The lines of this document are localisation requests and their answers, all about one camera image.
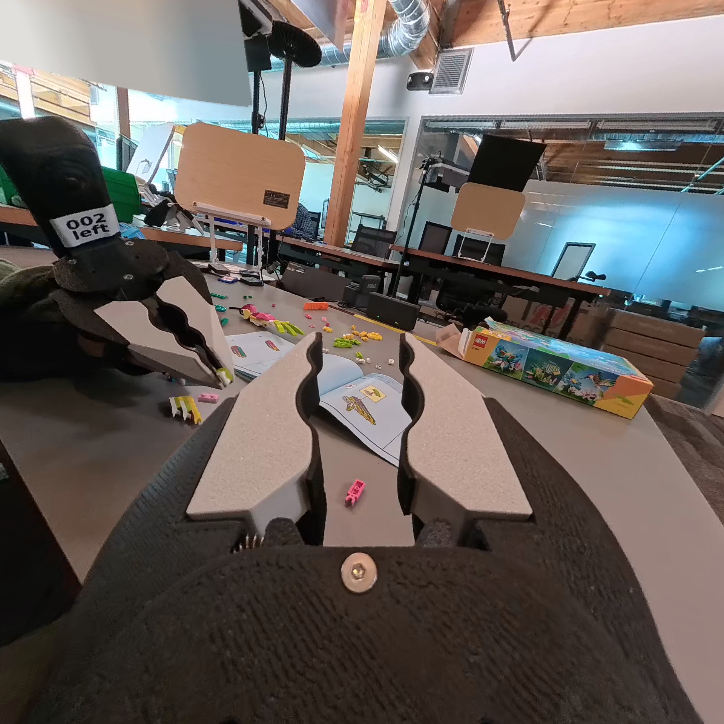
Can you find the wooden top desk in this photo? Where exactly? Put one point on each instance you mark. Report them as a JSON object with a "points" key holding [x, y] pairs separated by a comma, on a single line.
{"points": [[339, 249], [509, 270]]}

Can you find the wall vent grille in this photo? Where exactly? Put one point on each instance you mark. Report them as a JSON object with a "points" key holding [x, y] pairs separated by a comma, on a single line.
{"points": [[451, 71]]}

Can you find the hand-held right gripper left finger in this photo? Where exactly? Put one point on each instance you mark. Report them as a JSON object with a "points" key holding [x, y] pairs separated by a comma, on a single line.
{"points": [[254, 441]]}

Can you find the black disc floor lamp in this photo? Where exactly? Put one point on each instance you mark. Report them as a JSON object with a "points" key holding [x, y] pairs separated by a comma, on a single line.
{"points": [[294, 44]]}

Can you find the green storage bin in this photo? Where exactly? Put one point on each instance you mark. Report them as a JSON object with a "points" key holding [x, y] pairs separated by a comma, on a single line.
{"points": [[120, 192]]}

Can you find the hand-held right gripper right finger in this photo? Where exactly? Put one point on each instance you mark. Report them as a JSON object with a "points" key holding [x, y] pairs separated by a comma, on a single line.
{"points": [[458, 447]]}

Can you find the pink lego clip piece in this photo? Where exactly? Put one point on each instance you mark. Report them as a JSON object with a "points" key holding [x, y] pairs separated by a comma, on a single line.
{"points": [[355, 491]]}

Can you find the stack of cardboard boxes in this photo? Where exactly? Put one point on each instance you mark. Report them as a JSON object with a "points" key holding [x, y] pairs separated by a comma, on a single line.
{"points": [[650, 350]]}

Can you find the black flag panel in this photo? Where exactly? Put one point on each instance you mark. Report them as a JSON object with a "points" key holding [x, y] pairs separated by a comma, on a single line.
{"points": [[506, 164]]}

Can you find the wooden post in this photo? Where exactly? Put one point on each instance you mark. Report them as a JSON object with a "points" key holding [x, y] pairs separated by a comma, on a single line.
{"points": [[353, 141]]}

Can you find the lego instruction booklet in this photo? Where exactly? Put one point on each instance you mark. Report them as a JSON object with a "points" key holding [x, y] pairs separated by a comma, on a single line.
{"points": [[362, 407]]}

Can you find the black equipment case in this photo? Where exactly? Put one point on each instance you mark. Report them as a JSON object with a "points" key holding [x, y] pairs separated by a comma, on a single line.
{"points": [[311, 280]]}

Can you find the black light stand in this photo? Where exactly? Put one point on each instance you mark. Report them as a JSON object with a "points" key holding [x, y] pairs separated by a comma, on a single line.
{"points": [[258, 54]]}

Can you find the lime lego leaf assembly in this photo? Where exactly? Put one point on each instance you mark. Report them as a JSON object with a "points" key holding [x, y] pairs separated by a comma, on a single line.
{"points": [[289, 328]]}

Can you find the lime and white lego piece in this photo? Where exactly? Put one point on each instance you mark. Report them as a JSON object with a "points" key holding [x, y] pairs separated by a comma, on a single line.
{"points": [[224, 376], [185, 408]]}

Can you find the black charging box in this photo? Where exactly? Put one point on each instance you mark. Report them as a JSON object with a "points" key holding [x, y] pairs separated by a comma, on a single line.
{"points": [[393, 314]]}

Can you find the scattered small lego pieces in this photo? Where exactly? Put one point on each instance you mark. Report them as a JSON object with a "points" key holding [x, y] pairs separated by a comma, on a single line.
{"points": [[344, 342]]}

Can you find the silver air duct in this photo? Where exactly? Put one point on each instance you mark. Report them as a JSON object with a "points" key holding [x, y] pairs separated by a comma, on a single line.
{"points": [[396, 28]]}

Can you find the person's left forearm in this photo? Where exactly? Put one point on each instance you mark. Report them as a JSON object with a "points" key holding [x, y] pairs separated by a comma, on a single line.
{"points": [[25, 277]]}

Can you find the black tripod with camera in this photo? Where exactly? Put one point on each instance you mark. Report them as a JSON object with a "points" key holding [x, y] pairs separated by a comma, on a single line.
{"points": [[444, 172]]}

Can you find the black office chair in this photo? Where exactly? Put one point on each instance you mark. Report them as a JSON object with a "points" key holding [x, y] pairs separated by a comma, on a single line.
{"points": [[373, 240], [495, 254], [435, 237], [469, 302]]}

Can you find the colourful lego box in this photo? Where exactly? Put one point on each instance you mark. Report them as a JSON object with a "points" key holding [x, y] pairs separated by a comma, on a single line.
{"points": [[543, 373]]}

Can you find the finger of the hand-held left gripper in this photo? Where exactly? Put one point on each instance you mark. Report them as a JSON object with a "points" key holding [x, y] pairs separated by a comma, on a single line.
{"points": [[164, 355], [189, 308]]}

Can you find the large wooden panel on stand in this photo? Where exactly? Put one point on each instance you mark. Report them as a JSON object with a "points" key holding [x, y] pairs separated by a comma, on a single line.
{"points": [[237, 169]]}

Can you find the small wooden panel on stand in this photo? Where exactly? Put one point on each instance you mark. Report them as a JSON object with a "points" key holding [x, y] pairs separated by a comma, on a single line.
{"points": [[487, 209]]}

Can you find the large printed cardboard box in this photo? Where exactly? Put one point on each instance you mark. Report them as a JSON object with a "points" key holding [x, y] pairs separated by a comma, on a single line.
{"points": [[565, 325]]}

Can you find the pink lego bird assembly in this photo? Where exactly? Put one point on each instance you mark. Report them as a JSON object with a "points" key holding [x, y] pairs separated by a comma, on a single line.
{"points": [[260, 318]]}

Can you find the black charger cradle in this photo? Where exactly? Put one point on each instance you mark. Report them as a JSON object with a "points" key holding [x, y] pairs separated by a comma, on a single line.
{"points": [[362, 291]]}

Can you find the black framed whiteboard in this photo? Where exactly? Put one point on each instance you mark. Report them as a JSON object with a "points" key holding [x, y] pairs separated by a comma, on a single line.
{"points": [[572, 261]]}

